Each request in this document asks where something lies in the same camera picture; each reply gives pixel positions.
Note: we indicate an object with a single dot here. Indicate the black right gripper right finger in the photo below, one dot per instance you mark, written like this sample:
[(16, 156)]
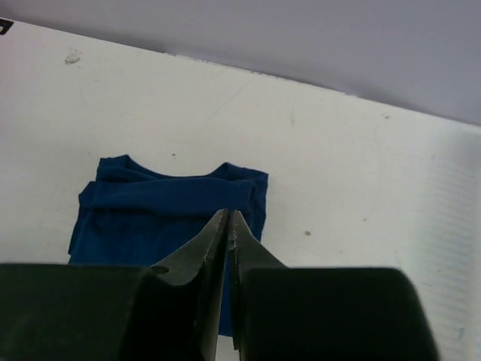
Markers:
[(245, 253)]

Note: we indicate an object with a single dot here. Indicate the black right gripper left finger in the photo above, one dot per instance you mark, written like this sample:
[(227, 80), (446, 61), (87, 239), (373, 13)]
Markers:
[(183, 296)]

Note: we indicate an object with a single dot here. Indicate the blue printed t shirt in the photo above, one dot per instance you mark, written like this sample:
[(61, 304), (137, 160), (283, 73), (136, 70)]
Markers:
[(130, 215)]

